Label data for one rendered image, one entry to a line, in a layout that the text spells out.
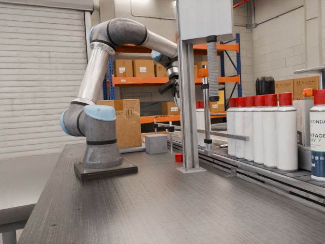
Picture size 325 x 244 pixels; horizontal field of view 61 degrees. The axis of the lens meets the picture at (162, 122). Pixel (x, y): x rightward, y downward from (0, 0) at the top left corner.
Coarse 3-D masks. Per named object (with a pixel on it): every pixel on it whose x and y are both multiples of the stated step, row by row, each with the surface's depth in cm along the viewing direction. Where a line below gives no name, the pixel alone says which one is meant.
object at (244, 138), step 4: (160, 124) 175; (164, 124) 166; (168, 124) 161; (200, 132) 116; (204, 132) 112; (212, 132) 105; (216, 132) 102; (220, 132) 100; (220, 136) 99; (224, 136) 96; (228, 136) 94; (232, 136) 91; (236, 136) 89; (240, 136) 87; (244, 136) 85; (248, 136) 84; (244, 140) 85; (248, 140) 84
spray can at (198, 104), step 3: (198, 102) 124; (198, 105) 124; (198, 108) 125; (198, 117) 124; (198, 120) 124; (198, 123) 124; (198, 126) 124; (198, 135) 124; (198, 138) 124; (198, 141) 125; (198, 144) 125
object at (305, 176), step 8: (168, 136) 174; (216, 152) 105; (224, 152) 104; (240, 160) 89; (264, 168) 76; (272, 168) 75; (288, 176) 67; (296, 176) 66; (304, 176) 66; (320, 184) 59
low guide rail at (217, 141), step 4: (168, 132) 183; (172, 132) 176; (176, 132) 168; (180, 132) 161; (212, 140) 122; (216, 140) 118; (220, 140) 115; (224, 140) 113; (220, 144) 115; (224, 144) 111
